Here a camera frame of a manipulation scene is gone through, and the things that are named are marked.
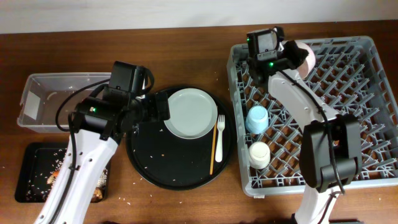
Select pink bowl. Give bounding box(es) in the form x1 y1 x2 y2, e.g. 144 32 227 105
295 40 316 79

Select grey round plate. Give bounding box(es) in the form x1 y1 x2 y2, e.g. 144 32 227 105
164 88 218 139

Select light blue cup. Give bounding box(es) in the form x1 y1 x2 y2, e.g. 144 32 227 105
245 105 269 134

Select white plastic fork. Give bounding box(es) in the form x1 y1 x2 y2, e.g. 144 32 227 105
215 114 225 162

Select wooden chopstick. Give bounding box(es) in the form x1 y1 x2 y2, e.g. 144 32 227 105
209 121 217 175

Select rice and peanut shells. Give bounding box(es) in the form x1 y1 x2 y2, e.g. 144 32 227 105
24 148 111 203

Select cream white cup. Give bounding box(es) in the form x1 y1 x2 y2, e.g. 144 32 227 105
249 142 271 169

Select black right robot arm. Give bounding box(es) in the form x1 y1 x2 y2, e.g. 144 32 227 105
246 27 363 223

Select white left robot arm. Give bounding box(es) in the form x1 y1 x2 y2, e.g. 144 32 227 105
35 61 170 223

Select clear plastic waste bin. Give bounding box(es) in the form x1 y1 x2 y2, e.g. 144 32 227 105
17 72 111 133

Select grey dishwasher rack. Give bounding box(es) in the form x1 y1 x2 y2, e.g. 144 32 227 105
226 36 397 198

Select round black serving tray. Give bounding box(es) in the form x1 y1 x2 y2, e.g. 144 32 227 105
126 93 237 190

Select black rectangular tray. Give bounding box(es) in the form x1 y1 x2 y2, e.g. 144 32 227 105
14 142 109 203

